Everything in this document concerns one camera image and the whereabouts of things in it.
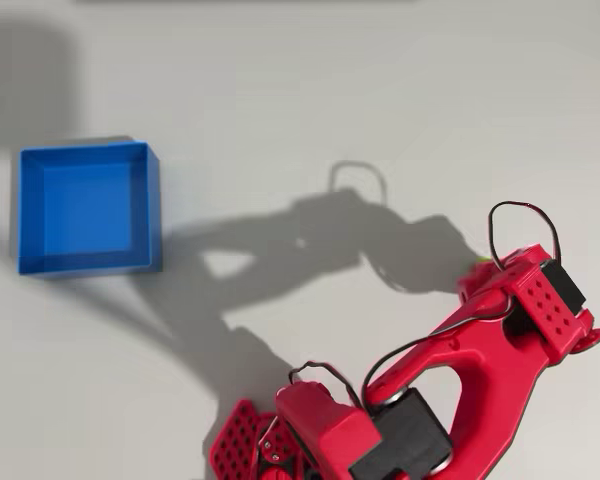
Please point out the red perforated robot base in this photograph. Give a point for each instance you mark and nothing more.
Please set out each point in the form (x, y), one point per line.
(235, 440)

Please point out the red robot arm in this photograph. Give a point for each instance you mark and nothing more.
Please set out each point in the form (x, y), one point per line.
(480, 360)

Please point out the blue plastic bin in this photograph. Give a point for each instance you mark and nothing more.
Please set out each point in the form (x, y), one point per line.
(87, 210)

